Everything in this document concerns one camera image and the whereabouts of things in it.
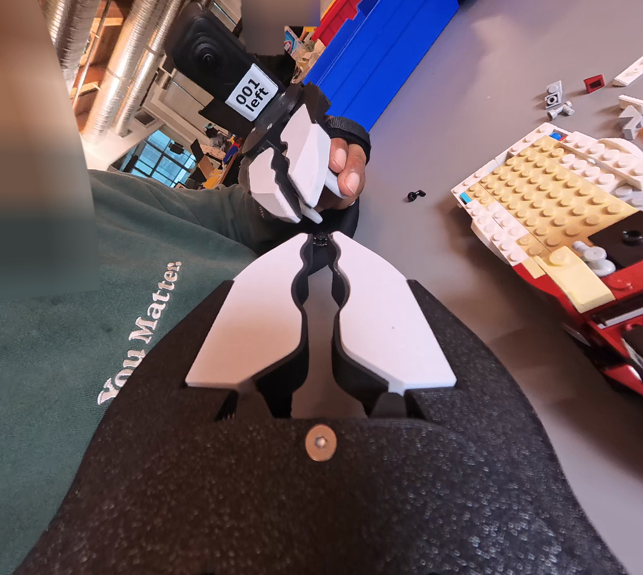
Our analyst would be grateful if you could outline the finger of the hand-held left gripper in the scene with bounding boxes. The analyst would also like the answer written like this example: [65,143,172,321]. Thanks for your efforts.
[247,152,303,225]
[271,110,333,214]

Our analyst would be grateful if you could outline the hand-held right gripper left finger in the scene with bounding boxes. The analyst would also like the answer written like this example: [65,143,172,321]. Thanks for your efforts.
[185,232,309,417]

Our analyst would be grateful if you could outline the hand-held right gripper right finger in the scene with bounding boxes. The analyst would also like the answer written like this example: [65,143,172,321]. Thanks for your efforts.
[331,232,457,416]

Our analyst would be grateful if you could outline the person's left forearm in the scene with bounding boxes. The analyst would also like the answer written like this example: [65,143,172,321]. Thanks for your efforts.
[151,178,307,256]

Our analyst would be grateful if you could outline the grey desk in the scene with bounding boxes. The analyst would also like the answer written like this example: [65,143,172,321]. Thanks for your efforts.
[301,0,643,575]

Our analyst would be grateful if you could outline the person's left hand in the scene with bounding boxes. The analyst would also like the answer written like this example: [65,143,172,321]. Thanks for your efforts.
[316,135,368,213]

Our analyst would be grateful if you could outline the window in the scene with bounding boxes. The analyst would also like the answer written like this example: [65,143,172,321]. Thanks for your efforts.
[113,128,197,186]

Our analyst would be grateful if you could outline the person in green sweatshirt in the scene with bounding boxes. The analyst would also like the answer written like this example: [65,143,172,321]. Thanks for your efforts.
[0,170,307,573]

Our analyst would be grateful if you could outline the tan white red brick vehicle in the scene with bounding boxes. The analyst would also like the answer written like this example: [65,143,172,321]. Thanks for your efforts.
[451,122,643,396]

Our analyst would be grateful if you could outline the white tile brick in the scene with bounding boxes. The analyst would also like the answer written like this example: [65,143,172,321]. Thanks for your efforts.
[612,55,643,87]

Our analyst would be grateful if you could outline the white angled bracket brick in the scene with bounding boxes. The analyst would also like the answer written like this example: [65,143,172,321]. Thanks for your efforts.
[618,93,643,141]

